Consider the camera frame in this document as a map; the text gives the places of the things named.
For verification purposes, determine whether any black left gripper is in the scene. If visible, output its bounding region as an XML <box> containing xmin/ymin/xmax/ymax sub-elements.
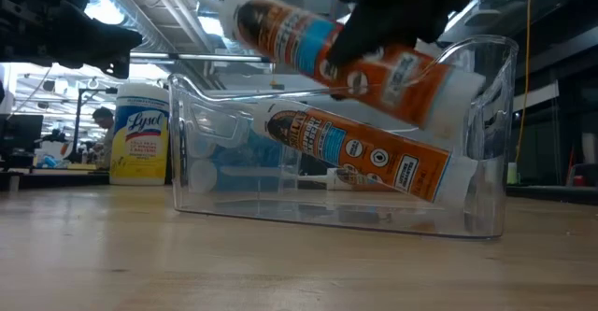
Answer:
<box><xmin>0</xmin><ymin>0</ymin><xmax>144</xmax><ymax>79</ymax></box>

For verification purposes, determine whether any orange sealant tube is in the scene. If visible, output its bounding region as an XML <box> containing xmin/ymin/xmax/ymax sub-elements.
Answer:
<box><xmin>251</xmin><ymin>99</ymin><xmax>480</xmax><ymax>209</ymax></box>
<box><xmin>218</xmin><ymin>0</ymin><xmax>487</xmax><ymax>137</ymax></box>

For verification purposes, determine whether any frosted plastic bin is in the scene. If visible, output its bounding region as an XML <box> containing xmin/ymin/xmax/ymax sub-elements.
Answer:
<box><xmin>184</xmin><ymin>128</ymin><xmax>304</xmax><ymax>196</ymax></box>

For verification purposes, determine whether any clear narrow plastic bin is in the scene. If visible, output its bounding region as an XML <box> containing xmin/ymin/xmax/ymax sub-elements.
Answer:
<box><xmin>167</xmin><ymin>34</ymin><xmax>520</xmax><ymax>241</ymax></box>

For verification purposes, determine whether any yellow Lysol wipes canister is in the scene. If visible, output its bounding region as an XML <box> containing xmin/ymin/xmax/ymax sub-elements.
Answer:
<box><xmin>108</xmin><ymin>82</ymin><xmax>170</xmax><ymax>186</ymax></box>

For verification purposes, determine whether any person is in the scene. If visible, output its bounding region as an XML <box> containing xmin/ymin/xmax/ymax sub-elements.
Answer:
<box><xmin>90</xmin><ymin>106</ymin><xmax>116</xmax><ymax>170</ymax></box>

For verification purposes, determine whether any long suspended light bar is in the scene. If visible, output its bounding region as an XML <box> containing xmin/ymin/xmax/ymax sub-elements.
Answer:
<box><xmin>129</xmin><ymin>51</ymin><xmax>273</xmax><ymax>64</ymax></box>

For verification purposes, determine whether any black computer monitor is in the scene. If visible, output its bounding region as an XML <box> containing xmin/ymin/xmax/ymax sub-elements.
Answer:
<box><xmin>0</xmin><ymin>113</ymin><xmax>44</xmax><ymax>170</ymax></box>

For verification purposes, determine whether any dark background workbench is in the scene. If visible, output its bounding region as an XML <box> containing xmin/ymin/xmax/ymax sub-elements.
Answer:
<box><xmin>0</xmin><ymin>168</ymin><xmax>111</xmax><ymax>191</ymax></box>
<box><xmin>506</xmin><ymin>184</ymin><xmax>598</xmax><ymax>205</ymax></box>

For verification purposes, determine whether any yellow cable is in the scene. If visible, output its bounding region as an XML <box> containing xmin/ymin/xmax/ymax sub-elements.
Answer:
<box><xmin>513</xmin><ymin>0</ymin><xmax>534</xmax><ymax>163</ymax></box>

